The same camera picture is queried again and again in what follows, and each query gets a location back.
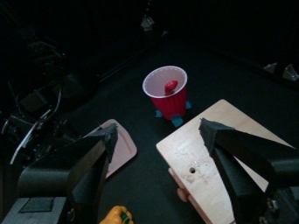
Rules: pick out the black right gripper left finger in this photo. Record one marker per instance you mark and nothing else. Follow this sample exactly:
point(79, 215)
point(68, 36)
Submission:
point(87, 169)

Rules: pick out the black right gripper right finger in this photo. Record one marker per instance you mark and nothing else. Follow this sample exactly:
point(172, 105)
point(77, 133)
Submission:
point(248, 163)

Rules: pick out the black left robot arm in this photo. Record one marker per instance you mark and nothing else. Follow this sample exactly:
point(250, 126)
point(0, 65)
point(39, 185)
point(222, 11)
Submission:
point(35, 116)

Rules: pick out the pale plastic tray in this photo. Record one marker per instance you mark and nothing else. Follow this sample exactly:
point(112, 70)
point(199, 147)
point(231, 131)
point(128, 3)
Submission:
point(123, 148)

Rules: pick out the light wooden cutting board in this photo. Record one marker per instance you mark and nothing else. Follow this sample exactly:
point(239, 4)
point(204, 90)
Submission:
point(187, 151)

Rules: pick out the yellow toy bell pepper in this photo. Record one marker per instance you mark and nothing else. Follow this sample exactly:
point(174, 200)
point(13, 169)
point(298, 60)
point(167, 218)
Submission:
point(115, 216)

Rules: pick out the pink toy piece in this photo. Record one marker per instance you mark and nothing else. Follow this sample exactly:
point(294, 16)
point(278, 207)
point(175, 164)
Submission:
point(182, 194)

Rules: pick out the teal blue toy piece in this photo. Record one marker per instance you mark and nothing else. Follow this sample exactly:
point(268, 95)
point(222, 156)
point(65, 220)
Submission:
point(178, 120)

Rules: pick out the red ribbed plastic cup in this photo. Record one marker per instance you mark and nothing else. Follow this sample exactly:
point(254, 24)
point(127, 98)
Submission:
point(171, 105)

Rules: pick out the small red toy piece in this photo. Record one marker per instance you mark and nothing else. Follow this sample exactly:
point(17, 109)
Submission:
point(170, 86)

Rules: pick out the metal frame bracket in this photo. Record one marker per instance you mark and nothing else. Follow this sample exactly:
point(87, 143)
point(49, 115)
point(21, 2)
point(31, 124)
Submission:
point(270, 68)
point(147, 23)
point(291, 73)

